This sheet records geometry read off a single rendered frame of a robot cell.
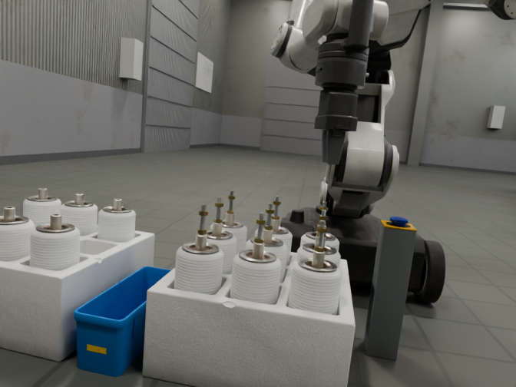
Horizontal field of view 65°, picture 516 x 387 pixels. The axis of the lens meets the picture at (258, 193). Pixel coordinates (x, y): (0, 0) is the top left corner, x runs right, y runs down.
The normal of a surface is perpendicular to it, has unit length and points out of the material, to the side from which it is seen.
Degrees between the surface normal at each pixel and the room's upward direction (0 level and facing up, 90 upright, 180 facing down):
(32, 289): 90
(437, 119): 90
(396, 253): 90
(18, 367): 0
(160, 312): 90
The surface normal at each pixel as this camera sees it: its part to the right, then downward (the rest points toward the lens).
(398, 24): 0.41, 0.65
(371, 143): -0.04, -0.58
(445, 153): -0.14, 0.14
